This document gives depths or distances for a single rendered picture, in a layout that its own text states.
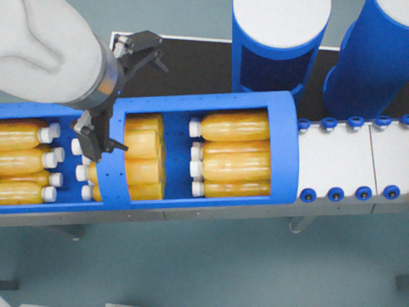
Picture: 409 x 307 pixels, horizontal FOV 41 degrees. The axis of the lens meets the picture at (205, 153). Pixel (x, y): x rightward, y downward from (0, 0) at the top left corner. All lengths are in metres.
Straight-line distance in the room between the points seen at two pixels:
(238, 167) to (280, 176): 0.11
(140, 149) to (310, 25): 0.61
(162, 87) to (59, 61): 1.97
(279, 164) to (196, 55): 1.34
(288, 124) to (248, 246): 1.25
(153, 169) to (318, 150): 0.50
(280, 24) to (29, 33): 1.17
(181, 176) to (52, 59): 1.04
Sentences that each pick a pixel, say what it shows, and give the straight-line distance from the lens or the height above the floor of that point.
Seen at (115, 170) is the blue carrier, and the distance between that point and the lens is 1.27.
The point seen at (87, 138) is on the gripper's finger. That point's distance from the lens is 0.73.
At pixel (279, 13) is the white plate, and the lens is 1.60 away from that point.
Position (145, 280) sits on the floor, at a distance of 2.46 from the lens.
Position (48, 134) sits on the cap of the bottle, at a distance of 1.44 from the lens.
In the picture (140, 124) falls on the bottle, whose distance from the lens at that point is 1.37.
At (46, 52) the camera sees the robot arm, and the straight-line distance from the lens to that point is 0.50.
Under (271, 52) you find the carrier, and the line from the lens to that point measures 1.58.
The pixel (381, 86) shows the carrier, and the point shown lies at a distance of 2.03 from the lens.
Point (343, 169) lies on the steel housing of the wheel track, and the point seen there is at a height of 0.93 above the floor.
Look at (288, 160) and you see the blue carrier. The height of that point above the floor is 1.22.
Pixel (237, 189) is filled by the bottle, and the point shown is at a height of 1.09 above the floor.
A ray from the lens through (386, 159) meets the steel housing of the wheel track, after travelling 1.61.
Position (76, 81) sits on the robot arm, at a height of 1.94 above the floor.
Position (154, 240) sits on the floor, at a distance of 2.46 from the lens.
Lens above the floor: 2.43
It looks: 75 degrees down
